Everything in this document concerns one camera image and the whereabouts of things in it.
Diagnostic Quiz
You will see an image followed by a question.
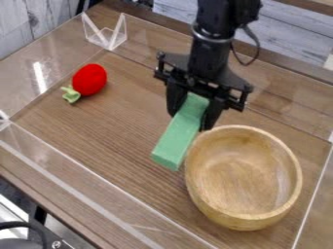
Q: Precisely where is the black equipment under table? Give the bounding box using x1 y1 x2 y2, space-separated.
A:
0 202 84 249

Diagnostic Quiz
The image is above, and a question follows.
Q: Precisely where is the clear acrylic enclosure wall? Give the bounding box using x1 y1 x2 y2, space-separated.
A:
0 1 333 249

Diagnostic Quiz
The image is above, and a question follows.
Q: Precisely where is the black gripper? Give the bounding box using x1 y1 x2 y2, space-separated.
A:
155 26 254 130

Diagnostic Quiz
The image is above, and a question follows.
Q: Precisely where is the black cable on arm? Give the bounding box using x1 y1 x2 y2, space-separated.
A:
228 24 262 67

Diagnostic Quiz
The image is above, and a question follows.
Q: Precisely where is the green rectangular block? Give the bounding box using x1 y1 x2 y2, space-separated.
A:
151 93 210 171

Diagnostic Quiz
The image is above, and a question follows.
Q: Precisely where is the clear acrylic corner bracket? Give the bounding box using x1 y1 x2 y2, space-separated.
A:
80 14 127 52

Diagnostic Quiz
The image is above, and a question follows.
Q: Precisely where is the brown wooden bowl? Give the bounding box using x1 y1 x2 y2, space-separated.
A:
184 124 303 231

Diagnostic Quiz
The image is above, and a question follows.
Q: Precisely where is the red plush strawberry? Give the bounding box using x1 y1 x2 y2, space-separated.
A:
61 63 107 104

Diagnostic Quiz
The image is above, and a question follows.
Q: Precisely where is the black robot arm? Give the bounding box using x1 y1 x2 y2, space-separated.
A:
153 0 262 130

